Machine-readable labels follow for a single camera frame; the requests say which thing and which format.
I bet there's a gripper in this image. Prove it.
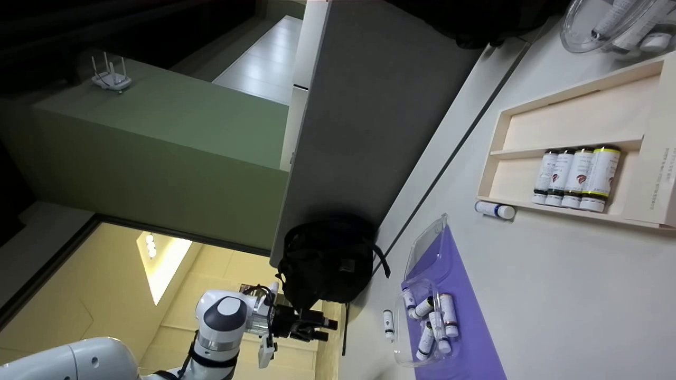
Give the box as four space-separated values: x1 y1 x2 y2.
273 304 339 343

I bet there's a small white bottle blue label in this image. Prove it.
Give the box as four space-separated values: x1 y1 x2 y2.
474 200 516 221

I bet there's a white bottle with black cap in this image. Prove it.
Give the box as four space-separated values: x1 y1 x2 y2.
532 149 559 205
544 149 576 207

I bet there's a white bottle with yellow band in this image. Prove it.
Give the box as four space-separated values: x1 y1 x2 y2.
560 147 596 210
579 146 622 213

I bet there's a clear glass bowl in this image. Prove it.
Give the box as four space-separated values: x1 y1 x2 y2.
559 0 676 56

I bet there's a black backpack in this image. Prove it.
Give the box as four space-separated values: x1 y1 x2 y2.
276 213 392 357

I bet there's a clear plastic container with lid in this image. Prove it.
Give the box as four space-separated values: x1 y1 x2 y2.
392 213 461 368

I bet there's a purple mat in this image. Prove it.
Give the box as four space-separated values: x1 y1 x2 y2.
401 224 508 380

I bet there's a recessed ceiling light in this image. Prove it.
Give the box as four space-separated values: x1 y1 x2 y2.
136 231 194 306

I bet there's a grey partition panel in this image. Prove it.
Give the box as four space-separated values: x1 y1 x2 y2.
269 0 484 268

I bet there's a white router with antennas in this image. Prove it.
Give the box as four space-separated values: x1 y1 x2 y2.
90 51 133 94

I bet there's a wooden shelf rack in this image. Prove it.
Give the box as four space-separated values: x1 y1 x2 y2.
476 53 676 231

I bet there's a white tube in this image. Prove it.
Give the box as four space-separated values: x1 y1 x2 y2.
613 0 676 51
591 0 644 41

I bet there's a small white jar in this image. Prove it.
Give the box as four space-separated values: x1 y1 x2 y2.
639 32 673 53

